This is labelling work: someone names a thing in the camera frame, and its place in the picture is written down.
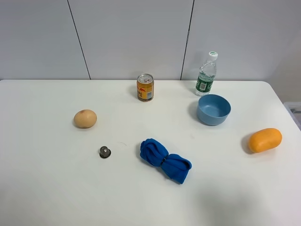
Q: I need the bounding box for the blue plastic bowl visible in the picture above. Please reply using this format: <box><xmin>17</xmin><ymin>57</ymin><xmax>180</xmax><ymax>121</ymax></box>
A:
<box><xmin>197</xmin><ymin>94</ymin><xmax>231</xmax><ymax>126</ymax></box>

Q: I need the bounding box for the orange mango fruit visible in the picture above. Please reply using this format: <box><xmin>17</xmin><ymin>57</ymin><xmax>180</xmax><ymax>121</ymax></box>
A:
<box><xmin>248</xmin><ymin>128</ymin><xmax>282</xmax><ymax>153</ymax></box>

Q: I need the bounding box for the tan potato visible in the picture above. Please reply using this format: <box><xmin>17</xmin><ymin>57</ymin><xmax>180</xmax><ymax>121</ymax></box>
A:
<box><xmin>73</xmin><ymin>109</ymin><xmax>97</xmax><ymax>129</ymax></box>

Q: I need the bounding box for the clear plastic water bottle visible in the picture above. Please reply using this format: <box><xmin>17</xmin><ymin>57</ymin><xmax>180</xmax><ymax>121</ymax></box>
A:
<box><xmin>195</xmin><ymin>51</ymin><xmax>218</xmax><ymax>97</ymax></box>

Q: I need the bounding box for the yellow drink can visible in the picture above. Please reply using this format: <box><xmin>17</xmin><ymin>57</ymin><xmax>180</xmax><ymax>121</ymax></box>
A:
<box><xmin>136</xmin><ymin>73</ymin><xmax>154</xmax><ymax>102</ymax></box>

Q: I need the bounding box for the blue folded cloth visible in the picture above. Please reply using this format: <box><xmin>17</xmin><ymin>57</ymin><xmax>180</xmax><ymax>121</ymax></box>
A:
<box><xmin>140</xmin><ymin>138</ymin><xmax>192</xmax><ymax>184</ymax></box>

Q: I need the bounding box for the small grey metal cap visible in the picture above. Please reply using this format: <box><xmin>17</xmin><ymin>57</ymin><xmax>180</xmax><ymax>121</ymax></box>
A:
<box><xmin>99</xmin><ymin>146</ymin><xmax>111</xmax><ymax>159</ymax></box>

